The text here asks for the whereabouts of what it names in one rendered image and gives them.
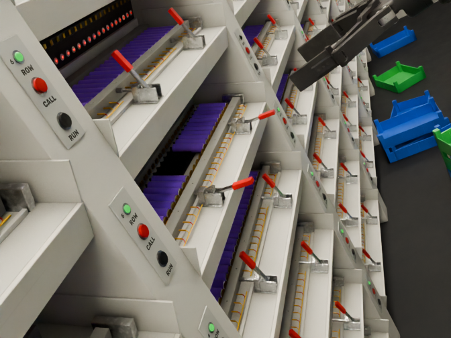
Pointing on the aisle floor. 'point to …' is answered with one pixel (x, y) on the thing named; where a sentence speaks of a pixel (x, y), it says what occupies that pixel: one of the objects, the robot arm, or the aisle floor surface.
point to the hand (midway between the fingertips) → (304, 64)
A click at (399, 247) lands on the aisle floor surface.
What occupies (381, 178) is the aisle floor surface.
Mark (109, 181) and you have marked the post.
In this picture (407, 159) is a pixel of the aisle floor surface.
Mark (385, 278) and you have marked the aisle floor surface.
